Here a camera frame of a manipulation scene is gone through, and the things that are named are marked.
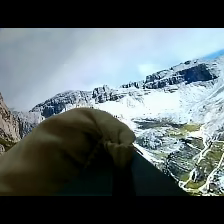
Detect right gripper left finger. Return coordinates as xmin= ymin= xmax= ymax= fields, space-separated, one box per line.
xmin=61 ymin=149 xmax=134 ymax=197

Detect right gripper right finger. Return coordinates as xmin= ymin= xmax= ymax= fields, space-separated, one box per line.
xmin=130 ymin=150 xmax=190 ymax=197

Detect brown trousers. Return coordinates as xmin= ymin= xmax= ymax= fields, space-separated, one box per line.
xmin=0 ymin=107 xmax=137 ymax=197

